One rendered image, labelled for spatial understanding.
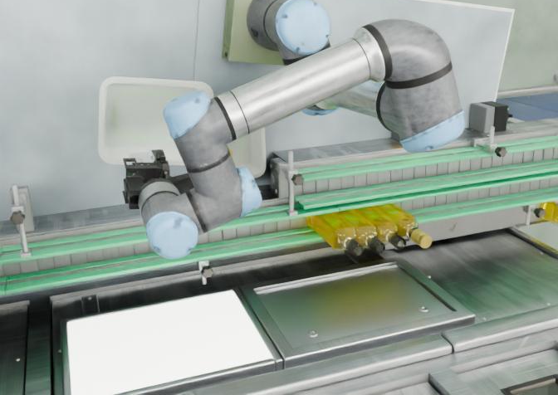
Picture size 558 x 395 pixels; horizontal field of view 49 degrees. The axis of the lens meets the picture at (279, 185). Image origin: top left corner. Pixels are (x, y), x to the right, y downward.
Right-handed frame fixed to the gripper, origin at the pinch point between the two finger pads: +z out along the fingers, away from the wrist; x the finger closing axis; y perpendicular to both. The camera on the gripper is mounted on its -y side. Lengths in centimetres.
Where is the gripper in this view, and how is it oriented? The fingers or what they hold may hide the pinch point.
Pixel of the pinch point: (153, 158)
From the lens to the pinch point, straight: 129.8
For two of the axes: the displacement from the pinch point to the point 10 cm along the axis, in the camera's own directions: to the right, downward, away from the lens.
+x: -1.2, 9.1, 3.9
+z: -3.3, -4.0, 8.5
